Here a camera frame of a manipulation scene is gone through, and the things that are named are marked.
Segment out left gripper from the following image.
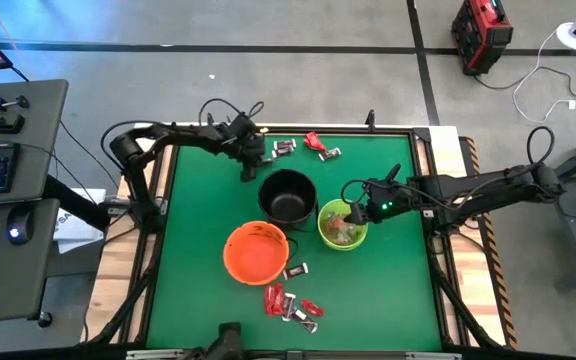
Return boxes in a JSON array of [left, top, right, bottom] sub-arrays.
[[217, 113, 275, 184]]

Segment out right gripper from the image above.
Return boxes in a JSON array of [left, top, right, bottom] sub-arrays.
[[342, 163, 414, 226]]

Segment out black plastic bucket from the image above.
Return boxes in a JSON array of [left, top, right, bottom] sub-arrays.
[[257, 168, 319, 232]]

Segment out green ghost-face bucket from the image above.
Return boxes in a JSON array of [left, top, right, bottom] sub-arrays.
[[316, 198, 369, 252]]

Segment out red Kit Kat wrapper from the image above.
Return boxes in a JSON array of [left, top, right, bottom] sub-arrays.
[[303, 130, 328, 153], [262, 282, 286, 318], [299, 298, 326, 318]]

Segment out orange pumpkin bucket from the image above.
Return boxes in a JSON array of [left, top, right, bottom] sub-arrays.
[[222, 219, 300, 287]]

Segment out green felt table mat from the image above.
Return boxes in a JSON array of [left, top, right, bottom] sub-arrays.
[[145, 132, 443, 352]]

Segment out yellow black hazard strip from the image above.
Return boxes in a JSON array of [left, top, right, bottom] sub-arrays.
[[460, 135, 519, 351]]

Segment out red black portable generator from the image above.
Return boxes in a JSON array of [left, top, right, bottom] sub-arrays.
[[450, 0, 515, 77]]

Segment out white paper sheet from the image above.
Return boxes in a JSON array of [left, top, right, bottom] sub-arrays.
[[51, 187, 108, 255]]

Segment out black computer mouse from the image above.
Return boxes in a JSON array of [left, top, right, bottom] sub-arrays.
[[6, 204, 36, 247]]

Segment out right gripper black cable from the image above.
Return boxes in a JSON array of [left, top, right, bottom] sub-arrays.
[[340, 178, 384, 206]]

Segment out black aluminium table frame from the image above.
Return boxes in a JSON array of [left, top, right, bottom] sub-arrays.
[[78, 122, 508, 360]]

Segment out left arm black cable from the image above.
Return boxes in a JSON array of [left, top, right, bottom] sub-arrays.
[[197, 98, 265, 126]]

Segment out black floor power cable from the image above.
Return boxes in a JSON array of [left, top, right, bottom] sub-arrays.
[[471, 64, 576, 101]]

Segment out white power cable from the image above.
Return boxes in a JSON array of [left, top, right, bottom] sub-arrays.
[[511, 27, 576, 125]]

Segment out silver metal bracket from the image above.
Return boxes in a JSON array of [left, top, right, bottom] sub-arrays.
[[406, 351, 463, 360], [126, 349, 184, 360]]

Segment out right arm shoulder cable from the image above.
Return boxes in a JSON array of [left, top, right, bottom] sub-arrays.
[[526, 125, 556, 166]]

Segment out black monitor cable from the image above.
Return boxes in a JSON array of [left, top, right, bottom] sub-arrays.
[[10, 64, 114, 169]]

